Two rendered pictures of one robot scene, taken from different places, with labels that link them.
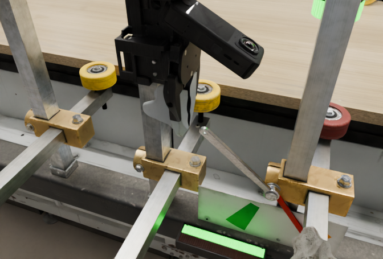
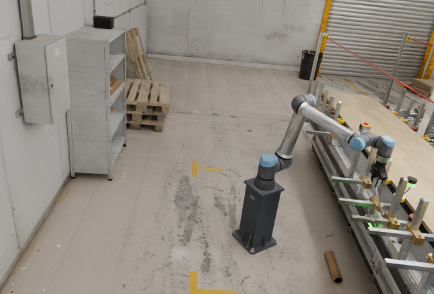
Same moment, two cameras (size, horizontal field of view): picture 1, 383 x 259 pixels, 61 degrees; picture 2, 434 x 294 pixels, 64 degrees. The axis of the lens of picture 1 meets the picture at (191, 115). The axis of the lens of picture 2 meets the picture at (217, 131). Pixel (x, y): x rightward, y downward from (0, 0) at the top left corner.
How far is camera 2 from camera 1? 2.33 m
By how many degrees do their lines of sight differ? 61
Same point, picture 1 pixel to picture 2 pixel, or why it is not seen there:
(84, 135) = (367, 186)
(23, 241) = (335, 226)
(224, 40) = (380, 172)
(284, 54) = not seen: outside the picture
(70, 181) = (357, 196)
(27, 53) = (369, 162)
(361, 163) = (425, 248)
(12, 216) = (340, 218)
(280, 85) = not seen: hidden behind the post
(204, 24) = (380, 168)
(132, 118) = (388, 199)
